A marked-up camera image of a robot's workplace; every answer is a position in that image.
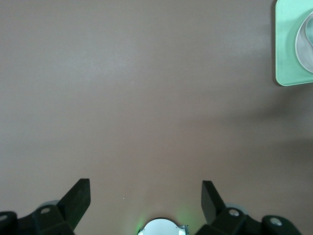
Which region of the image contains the pale pink round plate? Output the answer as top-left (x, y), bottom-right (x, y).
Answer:
top-left (294, 11), bottom-right (313, 74)

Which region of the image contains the light green rectangular tray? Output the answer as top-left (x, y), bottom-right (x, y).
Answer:
top-left (274, 0), bottom-right (313, 87)

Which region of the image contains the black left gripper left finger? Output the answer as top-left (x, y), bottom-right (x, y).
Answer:
top-left (0, 178), bottom-right (91, 235)

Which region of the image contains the brown table cover mat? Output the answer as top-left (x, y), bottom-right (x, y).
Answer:
top-left (0, 0), bottom-right (313, 235)

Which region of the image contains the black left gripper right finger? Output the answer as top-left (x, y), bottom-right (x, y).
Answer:
top-left (197, 180), bottom-right (300, 235)

